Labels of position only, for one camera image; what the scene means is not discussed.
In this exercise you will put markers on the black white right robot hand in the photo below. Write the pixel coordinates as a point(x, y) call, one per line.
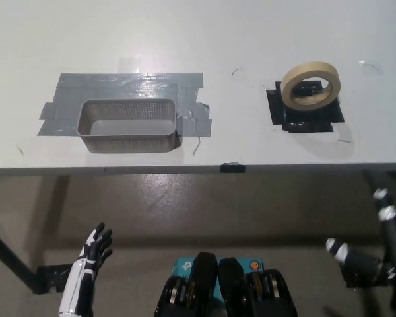
point(364, 265)

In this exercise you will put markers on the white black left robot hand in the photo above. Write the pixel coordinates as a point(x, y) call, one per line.
point(76, 284)

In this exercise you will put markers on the beige masking tape roll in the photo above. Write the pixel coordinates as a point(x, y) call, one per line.
point(288, 87)

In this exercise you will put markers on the black robot torso blocks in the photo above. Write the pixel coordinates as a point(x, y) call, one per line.
point(227, 290)

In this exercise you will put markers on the small black tape strip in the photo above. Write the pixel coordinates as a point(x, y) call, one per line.
point(232, 167)

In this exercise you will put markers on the black metal table leg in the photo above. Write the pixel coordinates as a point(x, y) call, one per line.
point(10, 256)

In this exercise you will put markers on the teal cardboard box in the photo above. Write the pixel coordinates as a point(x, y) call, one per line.
point(184, 265)

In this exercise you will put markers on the small grey perforated basket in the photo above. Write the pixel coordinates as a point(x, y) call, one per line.
point(128, 142)

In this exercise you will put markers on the grey duct tape patch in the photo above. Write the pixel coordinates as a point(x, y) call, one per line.
point(85, 84)

